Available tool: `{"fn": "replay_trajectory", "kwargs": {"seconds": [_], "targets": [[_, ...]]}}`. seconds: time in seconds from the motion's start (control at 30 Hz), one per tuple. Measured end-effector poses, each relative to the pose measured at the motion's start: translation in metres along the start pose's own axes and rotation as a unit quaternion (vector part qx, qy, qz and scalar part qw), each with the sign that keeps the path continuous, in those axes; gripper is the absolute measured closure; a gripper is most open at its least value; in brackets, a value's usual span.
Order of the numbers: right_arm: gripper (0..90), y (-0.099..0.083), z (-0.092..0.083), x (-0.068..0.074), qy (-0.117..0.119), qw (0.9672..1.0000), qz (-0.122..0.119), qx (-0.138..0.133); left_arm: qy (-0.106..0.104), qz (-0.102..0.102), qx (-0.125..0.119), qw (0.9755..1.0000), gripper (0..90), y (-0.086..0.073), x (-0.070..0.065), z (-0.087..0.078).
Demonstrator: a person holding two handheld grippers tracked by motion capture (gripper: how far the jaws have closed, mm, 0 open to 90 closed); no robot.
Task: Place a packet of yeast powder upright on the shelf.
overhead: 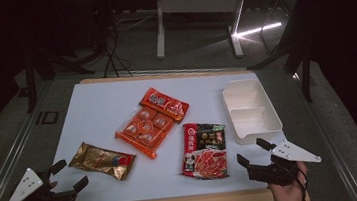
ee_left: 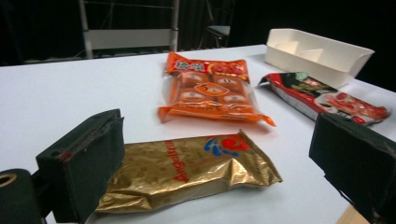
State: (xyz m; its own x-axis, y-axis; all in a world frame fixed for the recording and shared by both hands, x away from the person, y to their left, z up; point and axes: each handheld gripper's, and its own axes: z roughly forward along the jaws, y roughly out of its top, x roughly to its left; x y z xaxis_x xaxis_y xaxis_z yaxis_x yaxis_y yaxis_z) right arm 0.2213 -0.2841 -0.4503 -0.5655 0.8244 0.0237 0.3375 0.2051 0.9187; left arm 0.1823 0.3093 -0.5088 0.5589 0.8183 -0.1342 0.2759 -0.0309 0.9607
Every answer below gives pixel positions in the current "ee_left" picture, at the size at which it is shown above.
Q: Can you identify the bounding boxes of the gold foil snack packet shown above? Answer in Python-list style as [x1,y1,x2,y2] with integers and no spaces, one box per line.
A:
[94,130,284,214]

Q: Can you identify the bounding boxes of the orange snack cake packet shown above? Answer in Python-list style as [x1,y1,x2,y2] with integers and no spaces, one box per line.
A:
[157,50,277,128]

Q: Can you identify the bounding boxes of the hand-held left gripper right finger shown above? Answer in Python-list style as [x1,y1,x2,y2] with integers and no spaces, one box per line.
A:
[308,111,396,224]

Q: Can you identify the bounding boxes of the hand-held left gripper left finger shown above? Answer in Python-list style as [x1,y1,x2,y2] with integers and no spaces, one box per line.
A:
[35,108,126,224]

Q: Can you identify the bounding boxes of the wooden table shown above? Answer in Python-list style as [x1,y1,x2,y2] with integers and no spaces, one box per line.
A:
[335,204,372,224]

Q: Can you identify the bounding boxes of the white metal table frame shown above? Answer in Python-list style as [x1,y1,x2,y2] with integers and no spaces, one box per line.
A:
[78,0,181,60]

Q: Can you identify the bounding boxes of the black chair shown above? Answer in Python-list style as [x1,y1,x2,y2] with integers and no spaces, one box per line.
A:
[199,0,233,49]

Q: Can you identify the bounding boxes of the red and black food packet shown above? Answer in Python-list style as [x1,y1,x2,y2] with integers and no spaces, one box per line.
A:
[257,71,390,126]

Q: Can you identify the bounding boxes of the white plastic tray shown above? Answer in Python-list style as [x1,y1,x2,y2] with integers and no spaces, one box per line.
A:
[264,27,375,89]

